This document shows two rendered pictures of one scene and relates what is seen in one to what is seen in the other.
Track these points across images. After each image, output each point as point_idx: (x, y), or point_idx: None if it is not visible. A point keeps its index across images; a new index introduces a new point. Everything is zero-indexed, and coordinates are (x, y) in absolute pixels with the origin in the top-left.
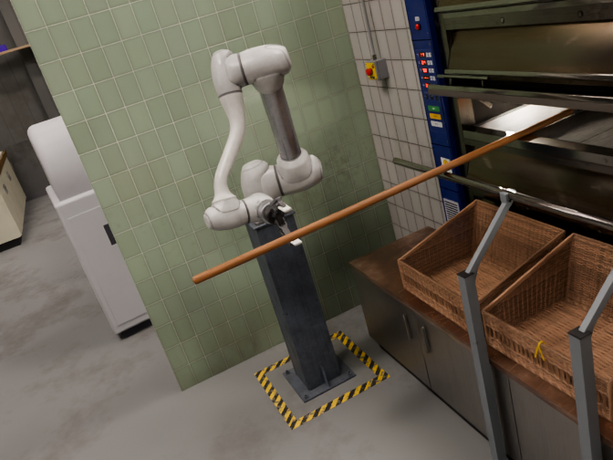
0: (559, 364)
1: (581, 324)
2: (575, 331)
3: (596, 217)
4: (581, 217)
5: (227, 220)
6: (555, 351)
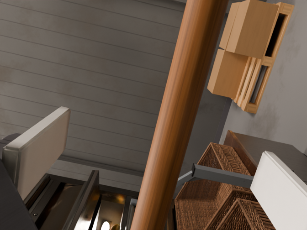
0: (262, 228)
1: (188, 174)
2: (193, 169)
3: (127, 221)
4: (128, 227)
5: None
6: (252, 229)
